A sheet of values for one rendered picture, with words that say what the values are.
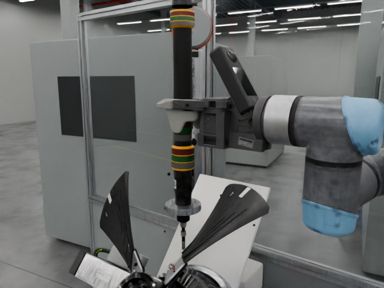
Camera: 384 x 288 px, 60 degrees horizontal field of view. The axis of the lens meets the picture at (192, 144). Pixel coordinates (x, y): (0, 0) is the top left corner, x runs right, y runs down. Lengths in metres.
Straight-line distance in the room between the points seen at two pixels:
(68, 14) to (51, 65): 3.47
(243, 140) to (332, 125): 0.14
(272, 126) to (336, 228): 0.16
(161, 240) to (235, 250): 0.83
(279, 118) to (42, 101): 3.23
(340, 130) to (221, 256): 0.65
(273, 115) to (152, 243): 1.44
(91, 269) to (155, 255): 0.78
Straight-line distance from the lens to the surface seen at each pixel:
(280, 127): 0.49
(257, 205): 0.74
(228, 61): 0.54
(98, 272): 1.10
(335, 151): 0.47
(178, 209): 0.63
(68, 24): 6.86
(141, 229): 1.88
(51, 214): 3.85
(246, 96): 0.52
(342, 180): 0.49
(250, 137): 0.53
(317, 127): 0.47
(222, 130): 0.54
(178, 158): 0.61
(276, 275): 1.49
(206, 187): 1.13
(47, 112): 3.56
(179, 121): 0.59
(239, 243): 1.01
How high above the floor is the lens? 1.68
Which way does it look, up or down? 11 degrees down
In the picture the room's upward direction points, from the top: straight up
